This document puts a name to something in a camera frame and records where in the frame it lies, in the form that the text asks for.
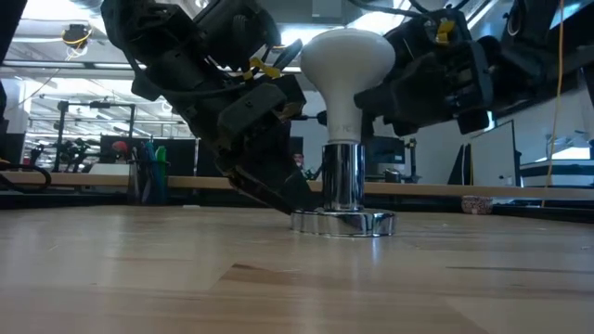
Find black aluminium table frame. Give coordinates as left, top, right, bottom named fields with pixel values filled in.
left=0, top=185, right=594, bottom=225

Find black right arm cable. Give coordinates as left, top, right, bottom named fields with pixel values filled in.
left=345, top=0, right=470, bottom=22

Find black pen cup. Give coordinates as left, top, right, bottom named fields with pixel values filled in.
left=127, top=160, right=169, bottom=206

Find small patterned cup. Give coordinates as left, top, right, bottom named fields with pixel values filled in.
left=460, top=195, right=495, bottom=216

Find black partition panels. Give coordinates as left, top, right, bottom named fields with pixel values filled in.
left=99, top=134, right=224, bottom=181

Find yellow cable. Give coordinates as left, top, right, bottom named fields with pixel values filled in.
left=541, top=0, right=566, bottom=209

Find beige wooden desk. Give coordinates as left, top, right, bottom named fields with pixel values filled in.
left=0, top=171, right=594, bottom=201

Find long ceiling light strip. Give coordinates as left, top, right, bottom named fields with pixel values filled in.
left=0, top=58, right=140, bottom=71

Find black leaning board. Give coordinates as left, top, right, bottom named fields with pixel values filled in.
left=446, top=142, right=472, bottom=186

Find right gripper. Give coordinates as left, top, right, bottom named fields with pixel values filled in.
left=316, top=11, right=496, bottom=136

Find black ceiling device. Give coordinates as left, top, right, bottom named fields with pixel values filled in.
left=60, top=22, right=94, bottom=51

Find white table with black band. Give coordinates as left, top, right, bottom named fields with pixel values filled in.
left=518, top=146, right=594, bottom=188

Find yellow cable tie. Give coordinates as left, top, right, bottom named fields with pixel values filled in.
left=435, top=18, right=457, bottom=46
left=243, top=56, right=283, bottom=81

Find black camera rig frame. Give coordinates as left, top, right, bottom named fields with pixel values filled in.
left=53, top=99, right=138, bottom=173

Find thick black cable loop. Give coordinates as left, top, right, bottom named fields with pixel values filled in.
left=0, top=162, right=55, bottom=195

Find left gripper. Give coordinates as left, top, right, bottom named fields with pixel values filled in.
left=185, top=73, right=321, bottom=216

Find dark computer monitor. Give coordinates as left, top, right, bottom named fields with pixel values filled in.
left=369, top=135, right=407, bottom=164

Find whiteboard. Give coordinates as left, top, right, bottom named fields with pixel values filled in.
left=470, top=119, right=522, bottom=188

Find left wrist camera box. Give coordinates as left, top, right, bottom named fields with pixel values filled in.
left=216, top=82, right=289, bottom=139

